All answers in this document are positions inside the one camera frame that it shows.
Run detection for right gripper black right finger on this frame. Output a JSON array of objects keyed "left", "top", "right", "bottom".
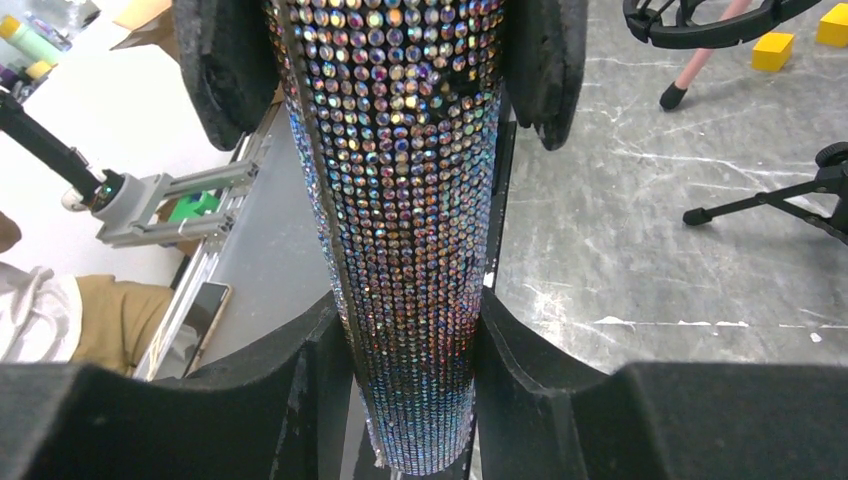
[{"left": 474, "top": 289, "right": 847, "bottom": 479}]

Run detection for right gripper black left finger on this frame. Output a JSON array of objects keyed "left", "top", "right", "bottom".
[{"left": 1, "top": 295, "right": 352, "bottom": 479}]

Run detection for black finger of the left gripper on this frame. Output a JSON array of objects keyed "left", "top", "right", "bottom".
[
  {"left": 504, "top": 0, "right": 589, "bottom": 151},
  {"left": 172, "top": 0, "right": 279, "bottom": 151}
]

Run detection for black shock mount tripod stand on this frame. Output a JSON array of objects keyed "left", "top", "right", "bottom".
[{"left": 622, "top": 1, "right": 847, "bottom": 243}]

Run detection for glitter silver toy microphone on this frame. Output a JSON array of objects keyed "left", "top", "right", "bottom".
[{"left": 264, "top": 0, "right": 505, "bottom": 476}]

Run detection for pink perforated music stand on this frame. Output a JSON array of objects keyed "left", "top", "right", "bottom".
[{"left": 659, "top": 0, "right": 752, "bottom": 111}]

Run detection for yellow cube near music stand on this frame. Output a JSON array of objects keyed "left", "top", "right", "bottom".
[{"left": 751, "top": 32, "right": 795, "bottom": 73}]

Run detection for smartphone on table edge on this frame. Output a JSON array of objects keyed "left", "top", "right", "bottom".
[{"left": 154, "top": 282, "right": 232, "bottom": 380}]

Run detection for bottles on far table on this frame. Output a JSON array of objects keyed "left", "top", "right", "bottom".
[{"left": 1, "top": 15, "right": 64, "bottom": 101}]

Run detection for person in white shirt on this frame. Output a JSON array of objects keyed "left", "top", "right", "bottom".
[{"left": 0, "top": 210, "right": 175, "bottom": 378}]

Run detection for green block on frame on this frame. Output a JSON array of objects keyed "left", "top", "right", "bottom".
[{"left": 167, "top": 191, "right": 220, "bottom": 222}]

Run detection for grey leader arm handle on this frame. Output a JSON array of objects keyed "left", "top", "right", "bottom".
[{"left": 0, "top": 89, "right": 261, "bottom": 250}]

